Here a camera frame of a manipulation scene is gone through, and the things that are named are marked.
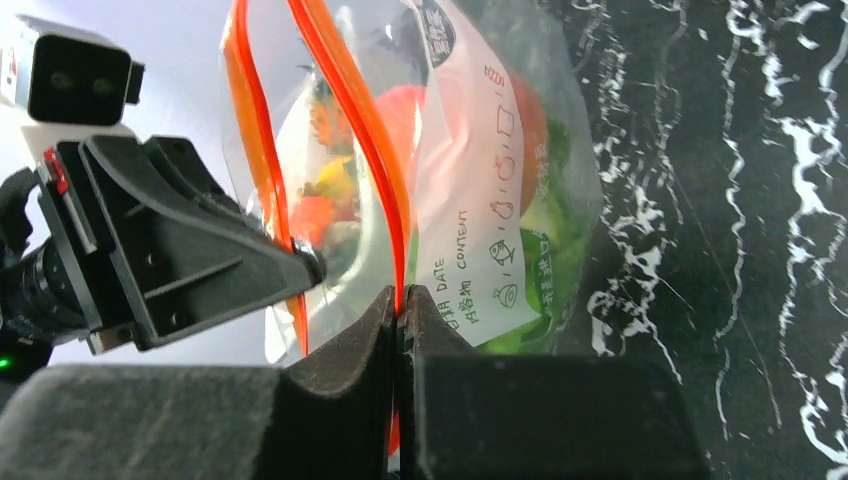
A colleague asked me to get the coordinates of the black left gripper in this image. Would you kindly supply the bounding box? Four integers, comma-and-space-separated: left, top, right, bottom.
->
1, 135, 325, 355

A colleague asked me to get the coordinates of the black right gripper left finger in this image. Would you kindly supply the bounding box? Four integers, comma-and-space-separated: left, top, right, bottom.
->
1, 287, 395, 479

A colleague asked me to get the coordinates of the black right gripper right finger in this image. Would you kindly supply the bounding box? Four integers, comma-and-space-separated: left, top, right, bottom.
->
397, 285, 711, 479

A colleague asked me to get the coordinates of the green toy lettuce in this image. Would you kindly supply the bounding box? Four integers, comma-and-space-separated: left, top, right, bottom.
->
479, 118, 591, 354

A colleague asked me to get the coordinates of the toy peach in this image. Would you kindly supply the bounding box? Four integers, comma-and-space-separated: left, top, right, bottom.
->
376, 75, 549, 223

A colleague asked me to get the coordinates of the clear zip bag orange zipper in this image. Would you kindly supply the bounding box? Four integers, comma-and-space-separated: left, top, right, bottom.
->
219, 0, 604, 366

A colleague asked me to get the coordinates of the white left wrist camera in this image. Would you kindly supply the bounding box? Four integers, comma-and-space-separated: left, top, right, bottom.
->
1, 14, 145, 127

